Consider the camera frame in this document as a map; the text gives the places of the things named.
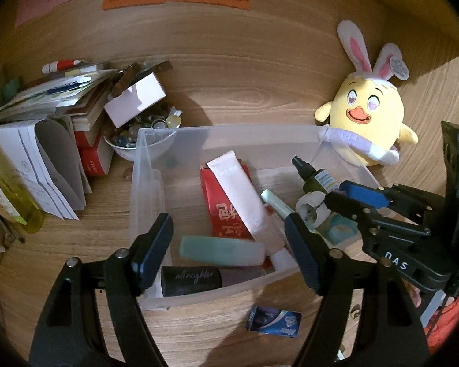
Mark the clear plastic storage bin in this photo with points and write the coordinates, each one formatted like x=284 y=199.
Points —
x=149 y=206

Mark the brown hair clip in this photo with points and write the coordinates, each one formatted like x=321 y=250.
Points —
x=128 y=76

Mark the red and white marker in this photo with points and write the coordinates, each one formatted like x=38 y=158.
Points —
x=61 y=65

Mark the small blue box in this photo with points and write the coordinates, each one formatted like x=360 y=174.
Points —
x=273 y=321

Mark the pale pink tube white cap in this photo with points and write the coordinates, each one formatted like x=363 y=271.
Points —
x=237 y=191

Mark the mint green tube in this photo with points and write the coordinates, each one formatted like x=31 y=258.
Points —
x=218 y=250

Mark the red books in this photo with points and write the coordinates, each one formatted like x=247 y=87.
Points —
x=95 y=160

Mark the stack of white papers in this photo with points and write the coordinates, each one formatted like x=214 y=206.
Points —
x=34 y=168

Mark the black and purple bottle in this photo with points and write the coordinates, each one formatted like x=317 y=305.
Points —
x=191 y=281

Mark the orange clothing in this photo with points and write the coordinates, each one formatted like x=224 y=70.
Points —
x=455 y=321

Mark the yellow liquid bottle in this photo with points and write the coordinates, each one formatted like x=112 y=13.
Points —
x=26 y=214

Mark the dark green spray bottle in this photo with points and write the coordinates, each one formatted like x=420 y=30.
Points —
x=317 y=181

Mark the bowl of small items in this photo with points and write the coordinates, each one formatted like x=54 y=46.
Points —
x=153 y=122

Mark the yellow chick plush toy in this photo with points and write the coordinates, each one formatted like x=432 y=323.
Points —
x=371 y=114

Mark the pale pink box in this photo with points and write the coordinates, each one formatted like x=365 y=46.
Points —
x=134 y=101

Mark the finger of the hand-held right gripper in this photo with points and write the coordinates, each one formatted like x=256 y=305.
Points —
x=348 y=208
x=363 y=193

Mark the red flat packet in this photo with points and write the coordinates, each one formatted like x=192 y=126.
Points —
x=222 y=214

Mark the stack of booklets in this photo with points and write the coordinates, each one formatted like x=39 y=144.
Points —
x=49 y=95

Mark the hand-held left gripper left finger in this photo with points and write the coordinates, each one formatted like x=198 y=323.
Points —
x=157 y=252

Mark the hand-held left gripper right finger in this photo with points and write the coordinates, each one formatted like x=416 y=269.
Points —
x=302 y=252

